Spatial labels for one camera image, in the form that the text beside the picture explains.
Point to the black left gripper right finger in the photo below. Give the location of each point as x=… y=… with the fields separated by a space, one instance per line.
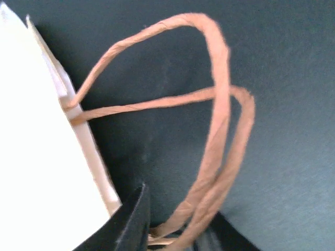
x=222 y=236

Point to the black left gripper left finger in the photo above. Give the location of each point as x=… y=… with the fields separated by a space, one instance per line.
x=127 y=229

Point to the cream paper bag with handles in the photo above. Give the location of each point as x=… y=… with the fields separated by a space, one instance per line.
x=56 y=193

